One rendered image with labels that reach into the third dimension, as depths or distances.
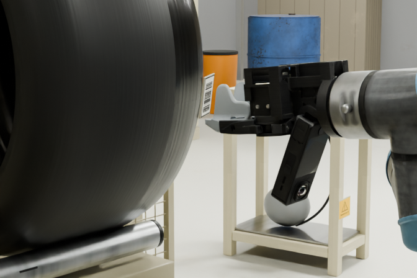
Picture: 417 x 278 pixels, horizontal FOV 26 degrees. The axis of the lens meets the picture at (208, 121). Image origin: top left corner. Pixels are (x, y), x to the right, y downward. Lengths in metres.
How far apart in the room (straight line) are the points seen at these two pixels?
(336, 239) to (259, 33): 3.98
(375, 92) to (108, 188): 0.42
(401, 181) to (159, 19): 0.41
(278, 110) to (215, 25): 10.51
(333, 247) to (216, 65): 4.96
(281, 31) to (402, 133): 6.77
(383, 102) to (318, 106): 0.08
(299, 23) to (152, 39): 6.56
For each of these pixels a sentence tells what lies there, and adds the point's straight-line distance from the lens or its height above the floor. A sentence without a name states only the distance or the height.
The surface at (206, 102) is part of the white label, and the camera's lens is 1.29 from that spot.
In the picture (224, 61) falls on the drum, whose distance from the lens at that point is 8.81.
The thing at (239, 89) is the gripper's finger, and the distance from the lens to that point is 1.14.
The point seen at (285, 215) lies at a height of 0.21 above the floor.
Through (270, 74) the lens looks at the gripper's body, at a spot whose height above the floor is 1.18.
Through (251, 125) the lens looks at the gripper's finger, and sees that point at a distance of 1.06.
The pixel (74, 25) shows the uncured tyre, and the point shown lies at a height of 1.23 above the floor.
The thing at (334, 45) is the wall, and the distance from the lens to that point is 11.90.
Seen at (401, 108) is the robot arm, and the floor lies 1.16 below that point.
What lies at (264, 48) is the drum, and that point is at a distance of 7.75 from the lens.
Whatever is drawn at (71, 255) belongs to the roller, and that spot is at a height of 0.91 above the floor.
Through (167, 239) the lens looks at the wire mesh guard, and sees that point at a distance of 2.12.
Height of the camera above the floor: 1.29
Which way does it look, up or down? 9 degrees down
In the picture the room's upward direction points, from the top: straight up
